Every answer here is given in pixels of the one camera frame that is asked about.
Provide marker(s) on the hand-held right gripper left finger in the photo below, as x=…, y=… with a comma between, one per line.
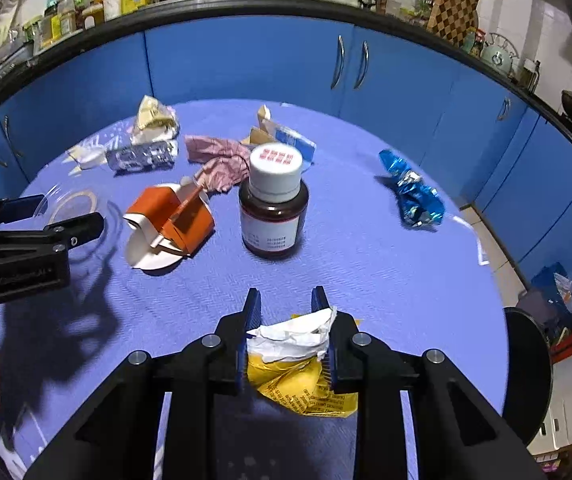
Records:
x=252, y=320

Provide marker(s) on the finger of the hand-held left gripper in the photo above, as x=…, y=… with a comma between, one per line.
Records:
x=83, y=227
x=16, y=207

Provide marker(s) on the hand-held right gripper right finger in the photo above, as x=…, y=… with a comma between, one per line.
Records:
x=322, y=310

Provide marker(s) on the yellow wrapper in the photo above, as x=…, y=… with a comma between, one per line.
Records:
x=291, y=385

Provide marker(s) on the silver blister pack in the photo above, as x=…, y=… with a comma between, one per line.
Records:
x=141, y=157

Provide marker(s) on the blue foil wrapper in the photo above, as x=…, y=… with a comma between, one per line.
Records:
x=415, y=200

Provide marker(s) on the blue printed tablecloth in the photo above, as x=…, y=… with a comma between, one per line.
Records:
x=365, y=285

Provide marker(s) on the crushed orange paper cup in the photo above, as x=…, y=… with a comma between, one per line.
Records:
x=156, y=207

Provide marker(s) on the brown medicine bottle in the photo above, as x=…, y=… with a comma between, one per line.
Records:
x=273, y=210

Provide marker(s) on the gold foil wrapper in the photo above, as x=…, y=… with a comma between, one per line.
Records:
x=151, y=112

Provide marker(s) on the pink crumpled paper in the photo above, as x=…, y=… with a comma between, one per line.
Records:
x=221, y=160

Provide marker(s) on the torn blue white carton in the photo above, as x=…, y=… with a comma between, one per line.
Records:
x=291, y=140

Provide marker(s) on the white rubber glove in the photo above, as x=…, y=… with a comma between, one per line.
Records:
x=2, y=30

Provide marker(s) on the row of glass jars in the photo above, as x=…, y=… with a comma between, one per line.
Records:
x=66, y=15

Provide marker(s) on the black round stool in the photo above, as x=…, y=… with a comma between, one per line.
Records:
x=528, y=370

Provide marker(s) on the blue kitchen cabinet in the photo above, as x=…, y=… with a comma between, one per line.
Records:
x=246, y=60

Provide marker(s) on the blue plastic bag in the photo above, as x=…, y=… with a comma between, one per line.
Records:
x=555, y=285

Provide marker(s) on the black kitchen countertop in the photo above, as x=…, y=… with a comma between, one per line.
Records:
x=266, y=10

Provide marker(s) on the checkered cutting board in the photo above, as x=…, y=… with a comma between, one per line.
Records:
x=453, y=5

